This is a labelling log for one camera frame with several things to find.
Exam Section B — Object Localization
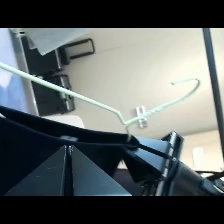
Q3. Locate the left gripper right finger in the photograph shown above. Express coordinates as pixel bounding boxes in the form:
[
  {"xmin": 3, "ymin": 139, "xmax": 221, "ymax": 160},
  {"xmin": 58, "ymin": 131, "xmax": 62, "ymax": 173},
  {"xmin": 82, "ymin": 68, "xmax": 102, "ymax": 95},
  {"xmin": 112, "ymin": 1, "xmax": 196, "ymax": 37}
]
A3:
[{"xmin": 67, "ymin": 145, "xmax": 133, "ymax": 197}]

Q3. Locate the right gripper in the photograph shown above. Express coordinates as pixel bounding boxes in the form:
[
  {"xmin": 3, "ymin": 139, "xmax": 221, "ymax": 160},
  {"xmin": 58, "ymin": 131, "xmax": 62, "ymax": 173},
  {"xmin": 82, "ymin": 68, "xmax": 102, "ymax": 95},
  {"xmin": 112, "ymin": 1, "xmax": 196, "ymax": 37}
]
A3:
[{"xmin": 122, "ymin": 131, "xmax": 186, "ymax": 197}]

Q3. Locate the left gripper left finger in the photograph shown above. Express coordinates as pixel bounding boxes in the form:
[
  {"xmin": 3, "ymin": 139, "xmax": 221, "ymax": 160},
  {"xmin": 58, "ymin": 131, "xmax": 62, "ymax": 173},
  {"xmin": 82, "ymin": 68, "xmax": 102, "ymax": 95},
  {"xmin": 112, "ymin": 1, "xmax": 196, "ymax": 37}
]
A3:
[{"xmin": 4, "ymin": 145, "xmax": 68, "ymax": 197}]

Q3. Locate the black garment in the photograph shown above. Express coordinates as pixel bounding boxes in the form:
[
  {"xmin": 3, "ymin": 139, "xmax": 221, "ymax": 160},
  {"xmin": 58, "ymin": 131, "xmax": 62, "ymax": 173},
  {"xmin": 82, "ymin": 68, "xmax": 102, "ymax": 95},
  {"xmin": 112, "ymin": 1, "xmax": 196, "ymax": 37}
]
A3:
[{"xmin": 0, "ymin": 105, "xmax": 142, "ymax": 197}]

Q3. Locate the pale green clothes hanger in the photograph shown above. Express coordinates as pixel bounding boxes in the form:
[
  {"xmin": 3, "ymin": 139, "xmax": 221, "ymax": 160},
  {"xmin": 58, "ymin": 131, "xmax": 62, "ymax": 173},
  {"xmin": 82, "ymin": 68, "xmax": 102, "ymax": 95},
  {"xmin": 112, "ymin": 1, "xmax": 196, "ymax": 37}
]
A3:
[{"xmin": 0, "ymin": 62, "xmax": 201, "ymax": 138}]

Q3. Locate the black case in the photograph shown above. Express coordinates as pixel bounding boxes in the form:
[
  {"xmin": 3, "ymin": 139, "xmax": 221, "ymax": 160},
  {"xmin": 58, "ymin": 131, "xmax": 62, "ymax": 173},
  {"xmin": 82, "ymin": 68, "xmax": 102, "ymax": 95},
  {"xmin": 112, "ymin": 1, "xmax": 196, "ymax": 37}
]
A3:
[
  {"xmin": 20, "ymin": 34, "xmax": 65, "ymax": 74},
  {"xmin": 31, "ymin": 73, "xmax": 76, "ymax": 117}
]

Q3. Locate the black pole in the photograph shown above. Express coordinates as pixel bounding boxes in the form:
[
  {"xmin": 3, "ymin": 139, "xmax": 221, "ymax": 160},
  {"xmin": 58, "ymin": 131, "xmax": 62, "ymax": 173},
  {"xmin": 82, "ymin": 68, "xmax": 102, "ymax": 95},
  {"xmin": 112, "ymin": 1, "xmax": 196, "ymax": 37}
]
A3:
[{"xmin": 201, "ymin": 28, "xmax": 224, "ymax": 159}]

